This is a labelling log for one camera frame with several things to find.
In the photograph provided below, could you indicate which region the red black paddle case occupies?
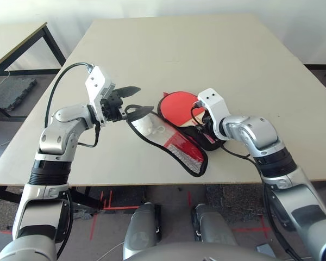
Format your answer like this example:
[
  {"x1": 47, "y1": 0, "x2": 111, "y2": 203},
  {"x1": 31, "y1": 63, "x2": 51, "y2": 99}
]
[{"x1": 124, "y1": 91, "x2": 223, "y2": 178}]

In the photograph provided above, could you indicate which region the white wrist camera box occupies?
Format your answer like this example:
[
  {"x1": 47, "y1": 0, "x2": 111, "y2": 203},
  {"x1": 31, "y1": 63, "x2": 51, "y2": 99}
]
[
  {"x1": 197, "y1": 88, "x2": 231, "y2": 141},
  {"x1": 84, "y1": 65, "x2": 116, "y2": 127}
]

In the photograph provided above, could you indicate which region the black framed side table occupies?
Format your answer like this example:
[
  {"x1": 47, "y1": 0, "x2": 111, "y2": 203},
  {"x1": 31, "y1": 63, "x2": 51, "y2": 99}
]
[{"x1": 0, "y1": 22, "x2": 67, "y2": 122}]

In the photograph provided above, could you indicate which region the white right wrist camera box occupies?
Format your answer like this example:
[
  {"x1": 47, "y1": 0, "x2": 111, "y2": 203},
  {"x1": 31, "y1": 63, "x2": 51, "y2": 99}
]
[{"x1": 197, "y1": 88, "x2": 231, "y2": 141}]

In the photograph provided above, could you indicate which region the grey robot torso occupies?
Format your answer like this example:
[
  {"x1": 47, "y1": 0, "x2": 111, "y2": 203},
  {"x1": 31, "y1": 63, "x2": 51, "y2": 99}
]
[{"x1": 123, "y1": 240, "x2": 278, "y2": 261}]

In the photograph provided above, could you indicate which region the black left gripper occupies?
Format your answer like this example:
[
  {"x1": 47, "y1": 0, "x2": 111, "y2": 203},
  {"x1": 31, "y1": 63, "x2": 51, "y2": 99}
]
[{"x1": 100, "y1": 85, "x2": 154, "y2": 123}]

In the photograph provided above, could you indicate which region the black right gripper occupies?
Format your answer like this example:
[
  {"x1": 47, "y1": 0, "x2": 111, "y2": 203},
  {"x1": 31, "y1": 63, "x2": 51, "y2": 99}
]
[{"x1": 202, "y1": 113, "x2": 216, "y2": 136}]

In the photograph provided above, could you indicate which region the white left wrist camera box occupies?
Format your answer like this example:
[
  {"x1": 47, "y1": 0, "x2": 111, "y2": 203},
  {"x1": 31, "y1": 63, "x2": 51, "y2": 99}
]
[{"x1": 84, "y1": 65, "x2": 116, "y2": 127}]

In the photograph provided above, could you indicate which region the small grey box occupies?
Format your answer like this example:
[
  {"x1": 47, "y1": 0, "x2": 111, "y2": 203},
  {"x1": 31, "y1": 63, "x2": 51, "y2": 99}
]
[{"x1": 256, "y1": 244, "x2": 275, "y2": 256}]

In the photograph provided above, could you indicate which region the grey robot leg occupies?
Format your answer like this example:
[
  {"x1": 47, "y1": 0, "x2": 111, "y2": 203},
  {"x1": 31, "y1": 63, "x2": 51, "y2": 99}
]
[
  {"x1": 191, "y1": 203, "x2": 237, "y2": 243},
  {"x1": 124, "y1": 203, "x2": 162, "y2": 248}
]

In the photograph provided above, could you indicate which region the grey robot right leg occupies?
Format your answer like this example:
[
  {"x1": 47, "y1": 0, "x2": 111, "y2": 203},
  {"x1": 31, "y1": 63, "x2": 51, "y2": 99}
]
[{"x1": 191, "y1": 203, "x2": 237, "y2": 243}]

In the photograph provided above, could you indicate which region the black foam floor mat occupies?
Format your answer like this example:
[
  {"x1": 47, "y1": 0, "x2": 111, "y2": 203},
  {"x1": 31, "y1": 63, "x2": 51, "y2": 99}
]
[{"x1": 0, "y1": 78, "x2": 38, "y2": 111}]

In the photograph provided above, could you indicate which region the red ping-pong paddle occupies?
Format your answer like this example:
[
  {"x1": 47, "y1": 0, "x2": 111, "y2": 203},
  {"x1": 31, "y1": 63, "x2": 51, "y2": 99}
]
[{"x1": 162, "y1": 94, "x2": 210, "y2": 130}]

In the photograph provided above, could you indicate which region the thin white cable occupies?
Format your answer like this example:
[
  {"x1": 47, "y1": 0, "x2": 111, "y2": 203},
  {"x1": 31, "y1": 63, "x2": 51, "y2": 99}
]
[{"x1": 102, "y1": 241, "x2": 125, "y2": 258}]

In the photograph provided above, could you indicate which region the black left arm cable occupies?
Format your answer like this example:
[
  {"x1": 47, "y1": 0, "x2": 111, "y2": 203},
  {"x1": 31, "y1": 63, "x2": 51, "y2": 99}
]
[{"x1": 45, "y1": 63, "x2": 101, "y2": 149}]

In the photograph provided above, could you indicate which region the grey robot left leg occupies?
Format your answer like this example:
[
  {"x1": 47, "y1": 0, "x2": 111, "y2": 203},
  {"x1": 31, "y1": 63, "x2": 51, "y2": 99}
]
[{"x1": 124, "y1": 203, "x2": 162, "y2": 248}]

